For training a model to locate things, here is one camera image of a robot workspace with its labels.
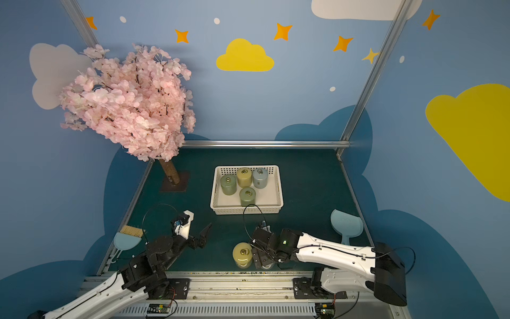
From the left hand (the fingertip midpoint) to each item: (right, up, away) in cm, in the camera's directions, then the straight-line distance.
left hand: (200, 217), depth 75 cm
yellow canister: (+15, +15, +25) cm, 33 cm away
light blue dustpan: (+65, -8, +18) cm, 68 cm away
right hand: (+26, -14, +1) cm, 29 cm away
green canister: (+8, +12, +22) cm, 26 cm away
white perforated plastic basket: (+29, +3, +26) cm, 38 cm away
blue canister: (+26, -21, +4) cm, 34 cm away
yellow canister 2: (+16, -14, 0) cm, 22 cm away
